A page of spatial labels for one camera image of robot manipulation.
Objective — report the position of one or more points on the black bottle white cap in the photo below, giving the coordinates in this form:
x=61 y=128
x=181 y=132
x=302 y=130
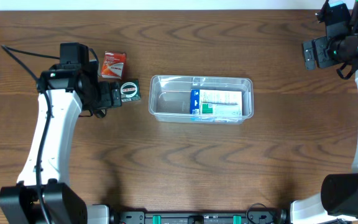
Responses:
x=100 y=113

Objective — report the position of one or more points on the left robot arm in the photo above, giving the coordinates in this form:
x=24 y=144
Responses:
x=42 y=192

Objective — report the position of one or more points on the blue fever patch box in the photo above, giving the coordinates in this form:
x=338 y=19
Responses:
x=198 y=97

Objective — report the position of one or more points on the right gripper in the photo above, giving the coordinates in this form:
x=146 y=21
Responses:
x=309 y=55

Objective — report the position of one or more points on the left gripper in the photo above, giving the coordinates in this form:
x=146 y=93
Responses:
x=109 y=99

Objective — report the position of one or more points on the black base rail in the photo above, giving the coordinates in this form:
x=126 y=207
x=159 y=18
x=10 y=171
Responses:
x=254 y=215

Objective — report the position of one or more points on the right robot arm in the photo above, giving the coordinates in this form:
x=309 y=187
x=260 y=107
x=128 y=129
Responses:
x=337 y=201

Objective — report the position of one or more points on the red white medicine box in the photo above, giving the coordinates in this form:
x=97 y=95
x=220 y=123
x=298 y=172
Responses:
x=113 y=65

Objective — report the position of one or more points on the clear plastic container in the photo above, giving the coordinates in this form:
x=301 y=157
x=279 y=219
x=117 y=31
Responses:
x=169 y=98

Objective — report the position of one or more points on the white green medicine box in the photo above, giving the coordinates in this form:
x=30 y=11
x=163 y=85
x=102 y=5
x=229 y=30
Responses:
x=214 y=109

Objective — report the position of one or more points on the green Zam-Buk box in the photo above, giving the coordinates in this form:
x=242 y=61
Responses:
x=130 y=91

